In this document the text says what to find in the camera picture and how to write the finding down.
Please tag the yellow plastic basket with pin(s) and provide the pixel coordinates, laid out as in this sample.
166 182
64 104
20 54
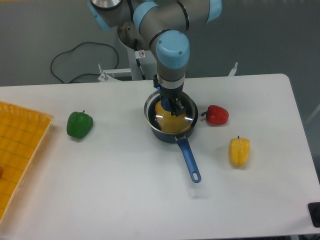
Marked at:
22 131

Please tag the dark blue saucepan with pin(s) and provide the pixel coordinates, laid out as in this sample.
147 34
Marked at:
182 141

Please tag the red bell pepper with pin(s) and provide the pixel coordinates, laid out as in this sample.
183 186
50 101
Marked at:
216 115

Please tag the yellow bell pepper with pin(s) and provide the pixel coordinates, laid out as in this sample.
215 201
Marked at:
239 150

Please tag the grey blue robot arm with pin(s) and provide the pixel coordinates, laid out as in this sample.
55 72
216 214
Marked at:
163 29

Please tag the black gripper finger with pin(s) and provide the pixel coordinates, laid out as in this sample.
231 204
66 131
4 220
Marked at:
180 107
174 107

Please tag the glass pot lid blue knob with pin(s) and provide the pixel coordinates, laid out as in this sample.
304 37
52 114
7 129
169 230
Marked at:
149 113

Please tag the black device at table corner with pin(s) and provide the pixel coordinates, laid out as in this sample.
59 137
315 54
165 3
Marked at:
314 211

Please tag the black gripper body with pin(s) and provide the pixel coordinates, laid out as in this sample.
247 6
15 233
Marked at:
168 89

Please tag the green bell pepper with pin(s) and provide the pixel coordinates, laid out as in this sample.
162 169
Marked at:
79 124

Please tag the yellow food in pot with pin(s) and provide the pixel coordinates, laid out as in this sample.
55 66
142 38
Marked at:
170 123

